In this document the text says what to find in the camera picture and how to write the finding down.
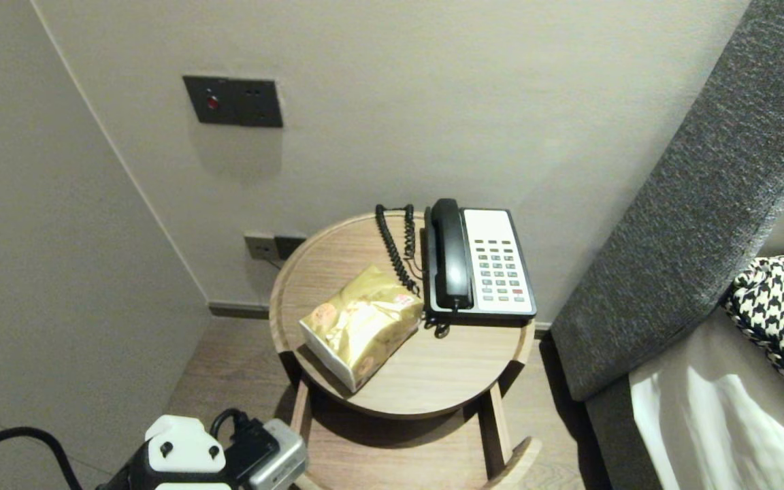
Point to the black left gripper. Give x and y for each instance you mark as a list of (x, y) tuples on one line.
[(181, 449)]

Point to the gold tissue pack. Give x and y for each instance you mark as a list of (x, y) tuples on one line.
[(365, 327)]

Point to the round wooden bedside table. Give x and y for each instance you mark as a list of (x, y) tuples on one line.
[(446, 367)]

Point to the black telephone handset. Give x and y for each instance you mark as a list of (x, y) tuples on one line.
[(450, 255)]

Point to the black and white desk telephone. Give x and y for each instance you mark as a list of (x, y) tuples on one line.
[(497, 228)]

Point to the white bed sheet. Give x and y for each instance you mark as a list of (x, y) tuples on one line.
[(725, 422)]

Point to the grey fabric headboard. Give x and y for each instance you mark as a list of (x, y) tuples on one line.
[(691, 204)]

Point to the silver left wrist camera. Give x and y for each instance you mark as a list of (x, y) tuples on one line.
[(280, 452)]

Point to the grey wall baseboard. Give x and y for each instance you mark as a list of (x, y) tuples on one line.
[(239, 312)]

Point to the beige wall data socket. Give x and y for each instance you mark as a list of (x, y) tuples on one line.
[(259, 248)]

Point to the dark wall power socket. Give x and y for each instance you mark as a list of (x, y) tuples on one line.
[(290, 246)]

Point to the dark wall switch panel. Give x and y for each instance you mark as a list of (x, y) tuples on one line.
[(235, 102)]

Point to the grey upholstered bed frame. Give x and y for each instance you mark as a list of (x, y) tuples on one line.
[(616, 442)]

